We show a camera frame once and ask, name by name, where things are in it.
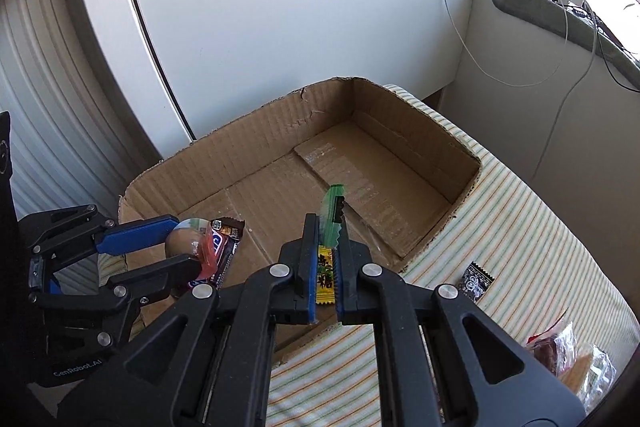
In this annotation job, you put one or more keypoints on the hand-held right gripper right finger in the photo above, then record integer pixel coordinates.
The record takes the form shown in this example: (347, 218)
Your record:
(343, 279)

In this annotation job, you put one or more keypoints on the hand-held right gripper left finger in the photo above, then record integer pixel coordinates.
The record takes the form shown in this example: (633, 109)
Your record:
(310, 279)

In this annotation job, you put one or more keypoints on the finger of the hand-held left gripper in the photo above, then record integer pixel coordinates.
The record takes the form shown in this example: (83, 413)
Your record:
(160, 274)
(135, 236)

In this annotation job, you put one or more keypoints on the round snack packet with red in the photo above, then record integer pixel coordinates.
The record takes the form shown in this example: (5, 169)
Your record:
(182, 239)

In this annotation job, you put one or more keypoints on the green and yellow candy packet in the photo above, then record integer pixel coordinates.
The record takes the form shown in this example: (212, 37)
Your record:
(328, 227)

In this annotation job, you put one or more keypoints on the brown chocolate bar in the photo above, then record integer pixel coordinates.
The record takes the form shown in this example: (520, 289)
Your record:
(226, 247)

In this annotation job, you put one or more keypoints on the cardboard box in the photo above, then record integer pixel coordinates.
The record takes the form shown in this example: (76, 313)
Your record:
(280, 187)

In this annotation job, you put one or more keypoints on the black patterned snack packet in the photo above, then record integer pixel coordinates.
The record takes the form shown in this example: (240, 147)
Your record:
(475, 283)

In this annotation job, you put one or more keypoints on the red cake packet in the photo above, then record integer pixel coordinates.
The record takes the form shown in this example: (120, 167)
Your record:
(547, 349)

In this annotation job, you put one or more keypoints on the clear bread packet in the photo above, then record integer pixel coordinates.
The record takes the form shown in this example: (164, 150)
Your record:
(590, 372)

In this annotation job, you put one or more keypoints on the white ribbed shutter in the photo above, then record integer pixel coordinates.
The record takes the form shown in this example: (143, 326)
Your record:
(50, 107)

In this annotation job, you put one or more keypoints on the striped cloth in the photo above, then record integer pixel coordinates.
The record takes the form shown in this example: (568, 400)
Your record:
(500, 232)

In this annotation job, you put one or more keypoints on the white cabinet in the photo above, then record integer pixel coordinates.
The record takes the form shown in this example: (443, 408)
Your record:
(300, 7)

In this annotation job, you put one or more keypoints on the grey windowsill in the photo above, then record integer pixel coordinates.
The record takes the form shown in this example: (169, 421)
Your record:
(540, 14)

